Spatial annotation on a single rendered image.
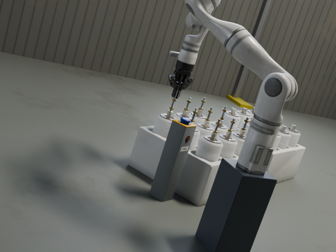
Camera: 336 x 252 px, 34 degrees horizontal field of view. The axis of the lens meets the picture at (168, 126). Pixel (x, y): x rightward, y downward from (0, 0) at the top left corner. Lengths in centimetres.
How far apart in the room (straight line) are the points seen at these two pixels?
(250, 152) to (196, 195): 47
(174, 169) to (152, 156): 23
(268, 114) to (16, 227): 83
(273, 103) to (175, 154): 49
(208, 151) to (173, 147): 18
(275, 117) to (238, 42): 27
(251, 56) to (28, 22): 228
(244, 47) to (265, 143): 31
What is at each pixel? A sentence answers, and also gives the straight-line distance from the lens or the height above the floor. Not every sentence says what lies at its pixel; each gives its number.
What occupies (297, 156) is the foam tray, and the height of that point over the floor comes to 14.
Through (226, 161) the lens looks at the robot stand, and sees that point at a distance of 181.
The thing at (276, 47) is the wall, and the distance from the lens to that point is 463.
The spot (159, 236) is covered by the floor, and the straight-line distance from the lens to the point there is 184.
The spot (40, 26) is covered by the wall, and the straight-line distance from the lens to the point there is 384.
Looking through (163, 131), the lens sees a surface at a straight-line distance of 227.
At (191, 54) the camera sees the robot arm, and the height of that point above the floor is 54.
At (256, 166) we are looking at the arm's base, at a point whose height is 33.
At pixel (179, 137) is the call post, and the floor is 26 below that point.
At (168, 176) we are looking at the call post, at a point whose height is 11.
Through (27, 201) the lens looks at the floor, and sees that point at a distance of 184.
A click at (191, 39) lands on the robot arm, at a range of 221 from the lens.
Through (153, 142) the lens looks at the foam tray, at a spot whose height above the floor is 15.
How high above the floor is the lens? 82
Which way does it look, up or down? 15 degrees down
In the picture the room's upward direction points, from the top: 18 degrees clockwise
